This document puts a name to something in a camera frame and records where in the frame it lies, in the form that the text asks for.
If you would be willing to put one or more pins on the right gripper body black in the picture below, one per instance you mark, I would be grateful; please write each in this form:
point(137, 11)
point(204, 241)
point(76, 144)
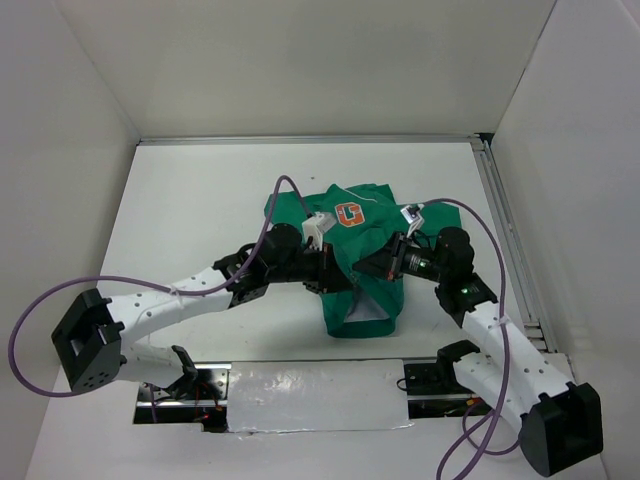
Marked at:
point(417, 260)

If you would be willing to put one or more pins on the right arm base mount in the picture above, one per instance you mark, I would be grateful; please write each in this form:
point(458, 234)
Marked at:
point(431, 392)

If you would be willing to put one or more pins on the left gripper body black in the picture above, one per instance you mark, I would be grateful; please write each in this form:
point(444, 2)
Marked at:
point(306, 268)

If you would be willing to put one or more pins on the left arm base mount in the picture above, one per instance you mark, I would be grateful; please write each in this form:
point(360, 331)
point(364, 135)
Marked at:
point(204, 404)

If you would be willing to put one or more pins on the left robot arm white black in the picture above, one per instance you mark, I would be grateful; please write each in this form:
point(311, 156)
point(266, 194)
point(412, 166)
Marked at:
point(100, 339)

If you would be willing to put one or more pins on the white taped cover panel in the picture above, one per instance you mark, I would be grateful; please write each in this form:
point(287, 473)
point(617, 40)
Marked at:
point(292, 397)

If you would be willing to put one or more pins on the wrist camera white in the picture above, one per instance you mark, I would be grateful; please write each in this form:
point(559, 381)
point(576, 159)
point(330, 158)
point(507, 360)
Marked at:
point(316, 227)
point(412, 214)

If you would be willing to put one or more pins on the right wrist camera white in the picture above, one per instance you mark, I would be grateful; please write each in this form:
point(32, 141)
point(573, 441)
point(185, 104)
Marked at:
point(412, 214)

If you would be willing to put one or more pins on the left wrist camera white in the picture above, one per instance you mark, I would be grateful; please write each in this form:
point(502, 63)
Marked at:
point(316, 227)

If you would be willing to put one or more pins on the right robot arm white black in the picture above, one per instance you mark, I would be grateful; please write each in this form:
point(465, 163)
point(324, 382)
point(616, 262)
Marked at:
point(558, 423)

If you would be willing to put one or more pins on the aluminium rail right side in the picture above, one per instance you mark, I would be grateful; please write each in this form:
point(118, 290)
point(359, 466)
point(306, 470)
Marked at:
point(530, 308)

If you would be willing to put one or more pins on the green jacket white lining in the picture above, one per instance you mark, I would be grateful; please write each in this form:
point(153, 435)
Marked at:
point(367, 216)

